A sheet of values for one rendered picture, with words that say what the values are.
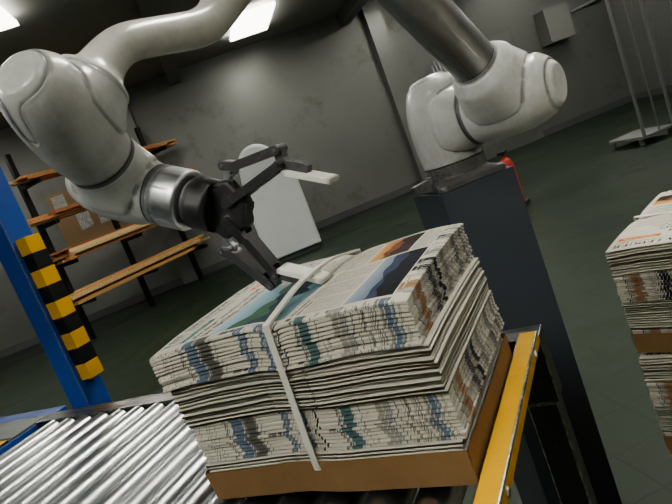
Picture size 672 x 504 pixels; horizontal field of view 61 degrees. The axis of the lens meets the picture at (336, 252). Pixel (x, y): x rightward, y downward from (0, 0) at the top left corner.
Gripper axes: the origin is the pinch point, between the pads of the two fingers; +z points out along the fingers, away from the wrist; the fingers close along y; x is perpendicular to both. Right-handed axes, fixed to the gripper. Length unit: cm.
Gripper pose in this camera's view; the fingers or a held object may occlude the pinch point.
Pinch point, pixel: (323, 229)
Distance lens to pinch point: 74.8
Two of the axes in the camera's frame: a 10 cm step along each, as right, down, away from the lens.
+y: -0.7, 9.3, 3.6
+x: -4.0, 3.1, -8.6
